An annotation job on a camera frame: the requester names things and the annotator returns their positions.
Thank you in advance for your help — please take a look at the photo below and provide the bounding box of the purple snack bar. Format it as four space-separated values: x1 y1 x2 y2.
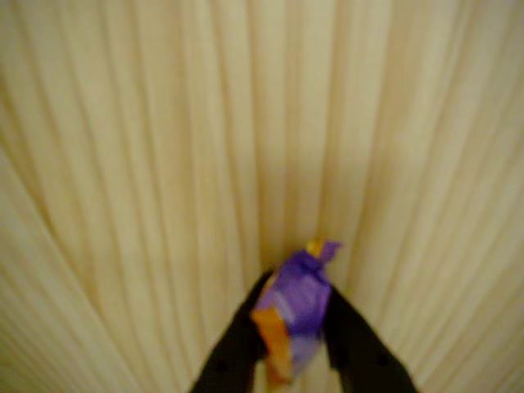
249 238 344 388

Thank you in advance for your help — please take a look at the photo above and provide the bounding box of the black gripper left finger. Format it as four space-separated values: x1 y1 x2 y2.
190 269 274 393

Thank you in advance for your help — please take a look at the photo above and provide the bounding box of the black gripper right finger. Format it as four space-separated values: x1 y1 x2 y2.
322 284 418 393

